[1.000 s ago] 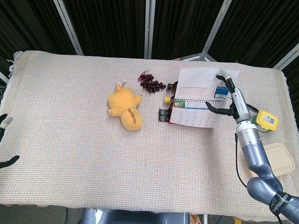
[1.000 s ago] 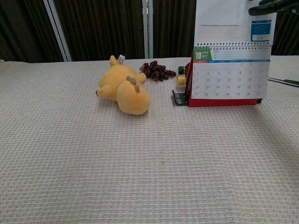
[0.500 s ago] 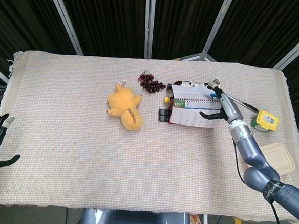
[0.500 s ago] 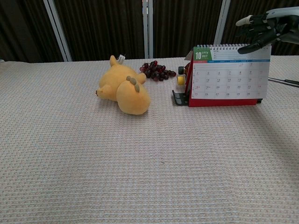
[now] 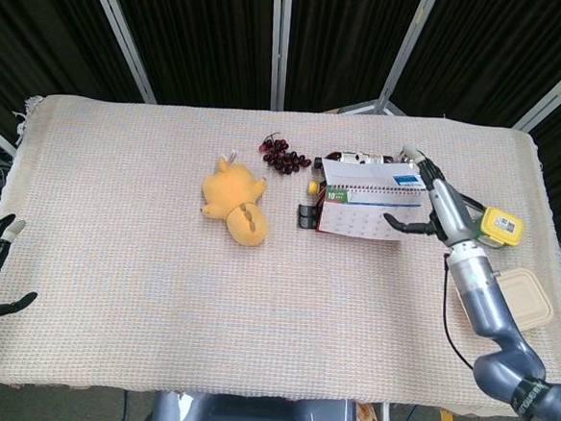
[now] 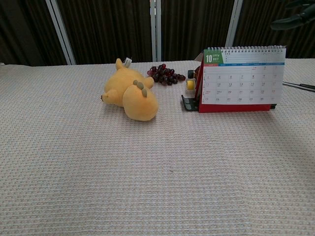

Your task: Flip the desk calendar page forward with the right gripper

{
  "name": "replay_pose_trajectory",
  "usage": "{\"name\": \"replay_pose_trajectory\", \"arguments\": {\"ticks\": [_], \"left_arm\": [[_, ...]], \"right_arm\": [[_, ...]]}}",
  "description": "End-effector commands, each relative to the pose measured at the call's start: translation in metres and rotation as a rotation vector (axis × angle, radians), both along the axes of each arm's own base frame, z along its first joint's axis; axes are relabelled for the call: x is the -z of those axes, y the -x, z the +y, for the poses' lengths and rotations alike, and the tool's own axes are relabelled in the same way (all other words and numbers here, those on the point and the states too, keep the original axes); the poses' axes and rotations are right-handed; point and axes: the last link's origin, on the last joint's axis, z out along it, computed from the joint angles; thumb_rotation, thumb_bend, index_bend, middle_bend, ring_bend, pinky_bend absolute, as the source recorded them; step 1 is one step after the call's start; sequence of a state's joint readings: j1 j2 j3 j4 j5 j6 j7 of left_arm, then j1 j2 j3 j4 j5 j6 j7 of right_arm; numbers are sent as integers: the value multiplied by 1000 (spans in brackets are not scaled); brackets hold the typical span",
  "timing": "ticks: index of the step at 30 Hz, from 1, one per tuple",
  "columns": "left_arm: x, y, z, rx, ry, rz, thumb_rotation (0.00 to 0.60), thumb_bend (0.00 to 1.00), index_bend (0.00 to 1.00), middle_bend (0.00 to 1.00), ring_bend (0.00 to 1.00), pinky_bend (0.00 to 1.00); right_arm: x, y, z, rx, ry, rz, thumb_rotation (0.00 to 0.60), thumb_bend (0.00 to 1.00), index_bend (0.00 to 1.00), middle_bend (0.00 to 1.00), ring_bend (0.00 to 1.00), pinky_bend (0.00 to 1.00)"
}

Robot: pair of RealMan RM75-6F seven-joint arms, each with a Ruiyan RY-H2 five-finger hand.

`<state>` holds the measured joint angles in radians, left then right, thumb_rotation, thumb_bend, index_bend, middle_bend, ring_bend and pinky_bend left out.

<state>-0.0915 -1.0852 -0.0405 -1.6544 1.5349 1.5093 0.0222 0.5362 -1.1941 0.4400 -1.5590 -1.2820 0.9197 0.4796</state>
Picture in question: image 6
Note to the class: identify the yellow capped drink bottle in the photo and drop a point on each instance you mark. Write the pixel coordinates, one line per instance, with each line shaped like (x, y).
(190, 84)

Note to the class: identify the white screen frame post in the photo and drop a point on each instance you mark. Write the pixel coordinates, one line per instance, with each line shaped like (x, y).
(233, 22)
(60, 32)
(155, 29)

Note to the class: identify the red desk calendar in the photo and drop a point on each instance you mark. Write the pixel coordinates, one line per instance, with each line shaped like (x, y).
(243, 81)

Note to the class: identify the brown tea bottle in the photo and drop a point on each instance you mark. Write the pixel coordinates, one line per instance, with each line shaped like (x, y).
(192, 73)

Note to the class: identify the beige woven tablecloth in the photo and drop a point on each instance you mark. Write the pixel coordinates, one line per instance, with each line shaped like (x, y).
(147, 159)

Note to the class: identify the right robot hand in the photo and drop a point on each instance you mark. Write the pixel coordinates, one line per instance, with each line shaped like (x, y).
(302, 18)

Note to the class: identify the dark red grape bunch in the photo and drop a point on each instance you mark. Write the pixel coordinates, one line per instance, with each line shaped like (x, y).
(165, 73)

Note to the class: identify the yellow plush bear toy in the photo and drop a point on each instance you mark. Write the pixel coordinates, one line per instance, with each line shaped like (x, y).
(130, 93)

